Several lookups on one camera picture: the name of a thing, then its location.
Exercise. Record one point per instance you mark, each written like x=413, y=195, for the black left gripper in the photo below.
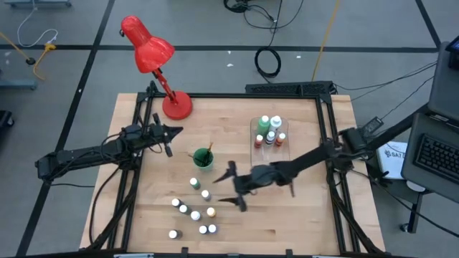
x=159, y=134

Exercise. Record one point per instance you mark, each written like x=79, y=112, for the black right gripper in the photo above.
x=256, y=179

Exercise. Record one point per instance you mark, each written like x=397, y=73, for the grey paint bottle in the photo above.
x=206, y=195

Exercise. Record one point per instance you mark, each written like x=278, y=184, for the yellow paint bottle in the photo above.
x=211, y=212

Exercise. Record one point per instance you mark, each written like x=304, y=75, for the light green paint bottle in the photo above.
x=194, y=183

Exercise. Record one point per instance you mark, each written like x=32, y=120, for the purple paint bottle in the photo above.
x=212, y=228

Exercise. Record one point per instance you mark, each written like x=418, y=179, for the blue paint bottle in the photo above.
x=203, y=229

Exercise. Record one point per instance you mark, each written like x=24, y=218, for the dark green paint bottle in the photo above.
x=184, y=209

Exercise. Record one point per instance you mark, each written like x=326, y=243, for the red orange paint bottle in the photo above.
x=259, y=140

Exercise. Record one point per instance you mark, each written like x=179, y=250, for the black paint bottle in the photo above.
x=175, y=203

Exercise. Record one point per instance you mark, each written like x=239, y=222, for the clear plastic bin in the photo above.
x=283, y=157

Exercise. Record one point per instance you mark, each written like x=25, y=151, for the large green paint bottle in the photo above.
x=263, y=125

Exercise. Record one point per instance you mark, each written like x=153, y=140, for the large white paint bottle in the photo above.
x=275, y=123

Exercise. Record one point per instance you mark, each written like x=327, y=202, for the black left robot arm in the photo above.
x=89, y=156

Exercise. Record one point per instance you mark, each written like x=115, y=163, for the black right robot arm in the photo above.
x=308, y=157

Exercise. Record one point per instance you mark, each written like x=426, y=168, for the green plastic cup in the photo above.
x=208, y=167

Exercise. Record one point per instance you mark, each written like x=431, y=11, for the red desk lamp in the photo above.
x=150, y=50

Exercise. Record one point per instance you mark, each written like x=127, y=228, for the black power adapter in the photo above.
x=371, y=124

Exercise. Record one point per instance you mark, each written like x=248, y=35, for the white printed cardboard box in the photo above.
x=392, y=159

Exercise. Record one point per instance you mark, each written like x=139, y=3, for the grey laptop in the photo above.
x=444, y=82
x=435, y=157

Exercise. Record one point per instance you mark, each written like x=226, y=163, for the black aluminium frame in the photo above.
x=233, y=96

